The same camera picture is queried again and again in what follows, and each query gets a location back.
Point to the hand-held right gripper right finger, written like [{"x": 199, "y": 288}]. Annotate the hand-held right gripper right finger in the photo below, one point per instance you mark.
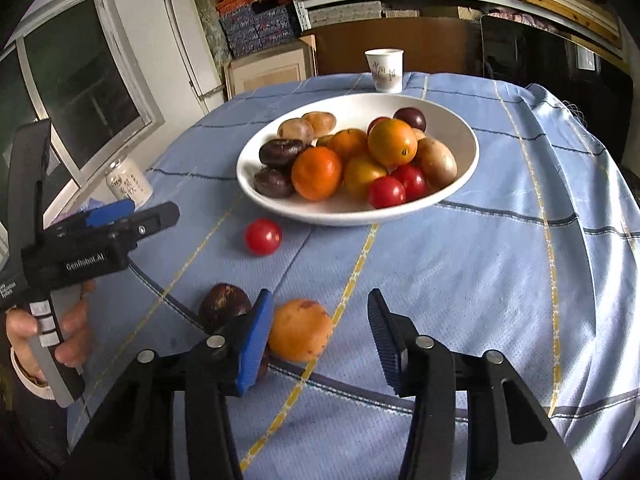
[{"x": 385, "y": 347}]

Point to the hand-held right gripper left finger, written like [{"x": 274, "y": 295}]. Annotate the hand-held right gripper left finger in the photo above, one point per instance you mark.
[{"x": 255, "y": 347}]

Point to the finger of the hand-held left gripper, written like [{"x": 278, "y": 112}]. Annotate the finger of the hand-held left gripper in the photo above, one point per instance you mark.
[
  {"x": 155, "y": 217},
  {"x": 107, "y": 214}
]

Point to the orange speckled round fruit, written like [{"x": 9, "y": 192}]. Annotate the orange speckled round fruit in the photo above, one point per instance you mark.
[{"x": 300, "y": 332}]

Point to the orange mandarin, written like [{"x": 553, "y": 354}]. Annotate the orange mandarin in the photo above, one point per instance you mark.
[
  {"x": 316, "y": 174},
  {"x": 347, "y": 144}
]

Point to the tan oval potato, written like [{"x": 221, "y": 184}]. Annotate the tan oval potato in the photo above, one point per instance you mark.
[{"x": 437, "y": 162}]

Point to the white oval plate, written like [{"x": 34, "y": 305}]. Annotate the white oval plate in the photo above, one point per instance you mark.
[{"x": 452, "y": 127}]

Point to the person's left forearm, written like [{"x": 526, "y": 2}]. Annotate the person's left forearm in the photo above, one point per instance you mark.
[{"x": 30, "y": 392}]

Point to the person's left hand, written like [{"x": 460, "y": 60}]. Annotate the person's left hand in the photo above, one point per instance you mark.
[{"x": 75, "y": 335}]

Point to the white printed can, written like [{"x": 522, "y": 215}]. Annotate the white printed can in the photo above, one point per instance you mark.
[{"x": 129, "y": 185}]

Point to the blue checked tablecloth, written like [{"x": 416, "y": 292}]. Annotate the blue checked tablecloth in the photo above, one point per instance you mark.
[{"x": 475, "y": 285}]

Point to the white framed window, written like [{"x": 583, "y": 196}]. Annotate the white framed window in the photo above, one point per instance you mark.
[{"x": 80, "y": 85}]

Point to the white leaning strips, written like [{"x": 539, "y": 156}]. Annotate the white leaning strips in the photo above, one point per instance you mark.
[{"x": 192, "y": 60}]

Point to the small pale green fruit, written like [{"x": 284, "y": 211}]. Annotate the small pale green fruit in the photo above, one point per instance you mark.
[{"x": 324, "y": 141}]

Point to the shallow wooden framed box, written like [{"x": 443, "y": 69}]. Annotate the shallow wooden framed box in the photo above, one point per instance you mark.
[{"x": 270, "y": 67}]

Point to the grey marble slab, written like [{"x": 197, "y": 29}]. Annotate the grey marble slab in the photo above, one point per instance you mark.
[{"x": 210, "y": 25}]

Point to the stack of blue patterned boxes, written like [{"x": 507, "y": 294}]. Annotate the stack of blue patterned boxes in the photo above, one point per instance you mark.
[{"x": 260, "y": 30}]

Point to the white paper cup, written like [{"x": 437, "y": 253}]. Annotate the white paper cup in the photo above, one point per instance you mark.
[{"x": 384, "y": 72}]

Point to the brown wooden cabinet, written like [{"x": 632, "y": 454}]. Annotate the brown wooden cabinet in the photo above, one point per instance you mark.
[{"x": 430, "y": 45}]

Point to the dark glossy screen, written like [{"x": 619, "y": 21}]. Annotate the dark glossy screen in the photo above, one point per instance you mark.
[{"x": 540, "y": 70}]

